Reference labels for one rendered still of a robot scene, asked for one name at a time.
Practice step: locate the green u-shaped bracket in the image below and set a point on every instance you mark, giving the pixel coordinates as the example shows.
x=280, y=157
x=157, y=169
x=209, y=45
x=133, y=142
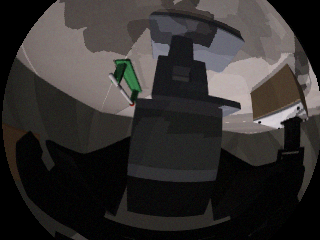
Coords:
x=124, y=69

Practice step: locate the grey pin with red head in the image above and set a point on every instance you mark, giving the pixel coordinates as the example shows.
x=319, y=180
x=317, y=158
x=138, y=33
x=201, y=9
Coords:
x=113, y=78

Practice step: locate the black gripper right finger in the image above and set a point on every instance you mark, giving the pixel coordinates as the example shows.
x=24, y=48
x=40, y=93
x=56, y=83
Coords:
x=236, y=180

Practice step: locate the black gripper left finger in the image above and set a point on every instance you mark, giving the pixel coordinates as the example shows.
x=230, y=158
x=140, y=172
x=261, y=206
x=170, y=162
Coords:
x=103, y=172

